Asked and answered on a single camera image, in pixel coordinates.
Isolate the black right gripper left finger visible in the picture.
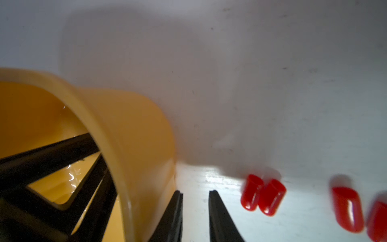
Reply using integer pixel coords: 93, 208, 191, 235
148, 190, 183, 242

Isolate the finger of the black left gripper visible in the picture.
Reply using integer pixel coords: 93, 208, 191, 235
1, 134, 117, 242

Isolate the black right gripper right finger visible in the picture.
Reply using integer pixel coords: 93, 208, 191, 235
209, 190, 244, 242

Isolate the red sleeve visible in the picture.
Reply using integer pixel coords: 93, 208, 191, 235
240, 174, 264, 211
258, 179, 287, 217
331, 187, 364, 233
367, 201, 387, 242

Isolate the yellow plastic storage tray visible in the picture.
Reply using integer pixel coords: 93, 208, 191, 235
1, 68, 176, 242

